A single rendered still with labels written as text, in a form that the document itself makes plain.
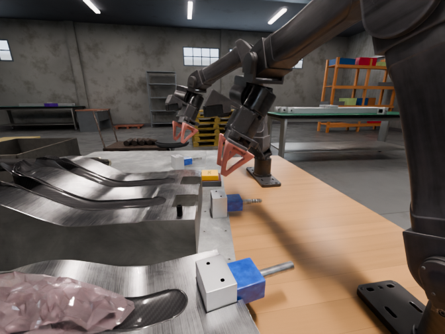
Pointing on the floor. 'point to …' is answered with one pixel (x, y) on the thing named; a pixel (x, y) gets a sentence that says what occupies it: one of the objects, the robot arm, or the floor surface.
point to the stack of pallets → (203, 134)
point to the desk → (86, 122)
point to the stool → (170, 143)
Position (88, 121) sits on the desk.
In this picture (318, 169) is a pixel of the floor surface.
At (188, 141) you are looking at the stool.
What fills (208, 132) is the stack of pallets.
